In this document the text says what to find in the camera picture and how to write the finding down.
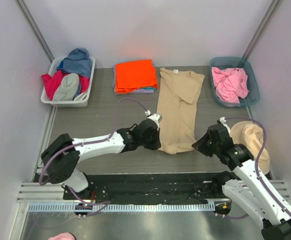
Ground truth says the beige t shirt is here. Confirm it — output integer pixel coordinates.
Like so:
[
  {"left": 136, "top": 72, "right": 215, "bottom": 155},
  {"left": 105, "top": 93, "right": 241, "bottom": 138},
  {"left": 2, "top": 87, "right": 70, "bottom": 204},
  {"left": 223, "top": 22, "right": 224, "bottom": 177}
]
[{"left": 156, "top": 67, "right": 205, "bottom": 155}]

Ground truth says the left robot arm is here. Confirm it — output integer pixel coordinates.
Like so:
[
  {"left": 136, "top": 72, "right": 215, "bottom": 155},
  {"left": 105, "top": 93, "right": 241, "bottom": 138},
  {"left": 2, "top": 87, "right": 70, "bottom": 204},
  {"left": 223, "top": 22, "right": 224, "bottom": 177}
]
[{"left": 39, "top": 113, "right": 161, "bottom": 200}]

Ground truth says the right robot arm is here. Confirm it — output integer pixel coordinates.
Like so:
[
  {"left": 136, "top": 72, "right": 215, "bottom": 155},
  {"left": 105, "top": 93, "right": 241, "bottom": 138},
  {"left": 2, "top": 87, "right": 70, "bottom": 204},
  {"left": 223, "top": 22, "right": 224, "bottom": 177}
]
[{"left": 192, "top": 122, "right": 291, "bottom": 240}]

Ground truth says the beige bucket hat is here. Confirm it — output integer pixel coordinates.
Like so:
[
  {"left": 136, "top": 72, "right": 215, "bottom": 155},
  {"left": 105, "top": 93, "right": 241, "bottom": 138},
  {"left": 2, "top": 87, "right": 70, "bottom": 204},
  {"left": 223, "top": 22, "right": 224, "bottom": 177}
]
[{"left": 230, "top": 121, "right": 271, "bottom": 175}]

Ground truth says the pink crumpled t shirt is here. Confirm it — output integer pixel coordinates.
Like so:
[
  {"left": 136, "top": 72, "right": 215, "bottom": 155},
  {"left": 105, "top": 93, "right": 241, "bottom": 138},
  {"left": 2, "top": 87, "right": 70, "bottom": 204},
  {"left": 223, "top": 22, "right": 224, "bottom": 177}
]
[{"left": 211, "top": 67, "right": 249, "bottom": 104}]

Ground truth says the teal plastic basin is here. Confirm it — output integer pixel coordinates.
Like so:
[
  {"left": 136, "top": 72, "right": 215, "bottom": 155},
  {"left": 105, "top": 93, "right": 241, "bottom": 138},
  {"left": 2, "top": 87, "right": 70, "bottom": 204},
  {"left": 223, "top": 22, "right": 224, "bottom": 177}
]
[{"left": 209, "top": 56, "right": 260, "bottom": 108}]

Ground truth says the orange folded t shirt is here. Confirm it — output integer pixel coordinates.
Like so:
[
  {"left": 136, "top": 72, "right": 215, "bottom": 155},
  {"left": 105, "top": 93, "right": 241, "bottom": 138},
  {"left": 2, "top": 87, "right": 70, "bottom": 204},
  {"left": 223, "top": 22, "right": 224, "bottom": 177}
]
[{"left": 115, "top": 59, "right": 158, "bottom": 93}]

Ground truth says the grey garment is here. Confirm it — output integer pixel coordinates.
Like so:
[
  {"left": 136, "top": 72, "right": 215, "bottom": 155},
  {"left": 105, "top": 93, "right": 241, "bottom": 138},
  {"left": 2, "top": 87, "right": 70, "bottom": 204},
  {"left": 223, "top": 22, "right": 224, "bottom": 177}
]
[{"left": 52, "top": 73, "right": 81, "bottom": 102}]

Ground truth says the blue patterned garment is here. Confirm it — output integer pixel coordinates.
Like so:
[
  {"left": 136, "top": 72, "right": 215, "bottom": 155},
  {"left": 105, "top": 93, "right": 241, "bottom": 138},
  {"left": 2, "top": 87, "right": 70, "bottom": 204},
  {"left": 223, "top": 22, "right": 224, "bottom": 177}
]
[{"left": 57, "top": 48, "right": 93, "bottom": 78}]

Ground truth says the magenta garment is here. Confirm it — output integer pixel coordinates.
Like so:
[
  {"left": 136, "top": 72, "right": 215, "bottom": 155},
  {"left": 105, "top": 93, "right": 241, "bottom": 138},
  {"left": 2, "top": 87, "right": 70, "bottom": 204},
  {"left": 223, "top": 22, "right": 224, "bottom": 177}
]
[{"left": 41, "top": 70, "right": 89, "bottom": 101}]

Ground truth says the white laundry basket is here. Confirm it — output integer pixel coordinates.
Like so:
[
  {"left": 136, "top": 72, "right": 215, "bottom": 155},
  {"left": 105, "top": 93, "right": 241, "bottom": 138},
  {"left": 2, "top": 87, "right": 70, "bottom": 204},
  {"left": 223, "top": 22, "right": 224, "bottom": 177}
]
[{"left": 40, "top": 56, "right": 97, "bottom": 108}]

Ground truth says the pink object bottom edge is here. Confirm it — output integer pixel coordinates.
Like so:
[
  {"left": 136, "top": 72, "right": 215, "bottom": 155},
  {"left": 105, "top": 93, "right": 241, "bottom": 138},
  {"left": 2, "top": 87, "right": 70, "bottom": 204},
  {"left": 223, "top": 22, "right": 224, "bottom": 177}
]
[{"left": 48, "top": 232, "right": 77, "bottom": 240}]

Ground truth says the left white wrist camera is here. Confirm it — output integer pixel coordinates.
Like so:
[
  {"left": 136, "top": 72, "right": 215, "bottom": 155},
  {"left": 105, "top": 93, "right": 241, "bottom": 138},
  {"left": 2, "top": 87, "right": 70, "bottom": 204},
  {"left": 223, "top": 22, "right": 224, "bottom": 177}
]
[{"left": 144, "top": 110, "right": 162, "bottom": 125}]

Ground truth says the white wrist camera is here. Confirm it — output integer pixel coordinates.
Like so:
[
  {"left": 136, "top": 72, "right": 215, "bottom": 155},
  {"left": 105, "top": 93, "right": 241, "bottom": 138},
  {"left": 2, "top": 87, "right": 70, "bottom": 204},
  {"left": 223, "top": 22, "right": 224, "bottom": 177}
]
[
  {"left": 144, "top": 110, "right": 162, "bottom": 125},
  {"left": 217, "top": 117, "right": 231, "bottom": 134}
]

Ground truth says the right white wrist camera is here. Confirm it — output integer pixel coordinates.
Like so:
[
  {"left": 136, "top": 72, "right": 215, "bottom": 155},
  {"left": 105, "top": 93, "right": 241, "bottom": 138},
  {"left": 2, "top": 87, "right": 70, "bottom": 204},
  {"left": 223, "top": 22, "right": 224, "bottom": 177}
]
[{"left": 217, "top": 117, "right": 231, "bottom": 134}]

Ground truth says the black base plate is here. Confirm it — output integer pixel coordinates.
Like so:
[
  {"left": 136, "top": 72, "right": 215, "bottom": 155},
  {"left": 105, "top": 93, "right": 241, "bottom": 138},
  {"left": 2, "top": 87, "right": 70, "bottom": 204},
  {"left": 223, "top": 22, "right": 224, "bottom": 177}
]
[{"left": 63, "top": 172, "right": 227, "bottom": 205}]

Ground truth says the white slotted cable duct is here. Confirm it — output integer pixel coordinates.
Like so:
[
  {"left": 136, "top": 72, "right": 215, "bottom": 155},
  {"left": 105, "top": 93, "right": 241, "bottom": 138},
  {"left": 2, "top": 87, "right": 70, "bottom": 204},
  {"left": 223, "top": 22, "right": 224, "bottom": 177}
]
[{"left": 27, "top": 202, "right": 215, "bottom": 214}]

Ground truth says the aluminium rail frame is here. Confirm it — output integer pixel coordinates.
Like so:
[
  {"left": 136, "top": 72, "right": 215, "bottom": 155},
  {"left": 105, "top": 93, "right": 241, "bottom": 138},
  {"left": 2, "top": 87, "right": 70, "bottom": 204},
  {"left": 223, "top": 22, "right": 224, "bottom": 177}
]
[{"left": 16, "top": 180, "right": 290, "bottom": 203}]

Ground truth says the right aluminium corner post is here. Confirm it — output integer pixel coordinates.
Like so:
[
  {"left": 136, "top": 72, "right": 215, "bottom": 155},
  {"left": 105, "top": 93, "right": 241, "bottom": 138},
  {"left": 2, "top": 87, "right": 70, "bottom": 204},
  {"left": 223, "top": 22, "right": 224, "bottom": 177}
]
[{"left": 242, "top": 0, "right": 283, "bottom": 60}]

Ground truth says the aluminium corner post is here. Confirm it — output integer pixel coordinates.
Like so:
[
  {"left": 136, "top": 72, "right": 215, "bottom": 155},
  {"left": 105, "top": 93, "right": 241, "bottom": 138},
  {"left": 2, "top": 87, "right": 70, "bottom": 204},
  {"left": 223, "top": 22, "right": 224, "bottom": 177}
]
[
  {"left": 15, "top": 0, "right": 54, "bottom": 62},
  {"left": 242, "top": 0, "right": 283, "bottom": 60}
]

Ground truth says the left aluminium corner post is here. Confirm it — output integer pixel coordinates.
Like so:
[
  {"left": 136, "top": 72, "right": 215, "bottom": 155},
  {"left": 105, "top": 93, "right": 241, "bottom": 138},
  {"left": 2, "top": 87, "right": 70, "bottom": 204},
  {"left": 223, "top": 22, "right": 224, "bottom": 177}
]
[{"left": 15, "top": 0, "right": 54, "bottom": 62}]

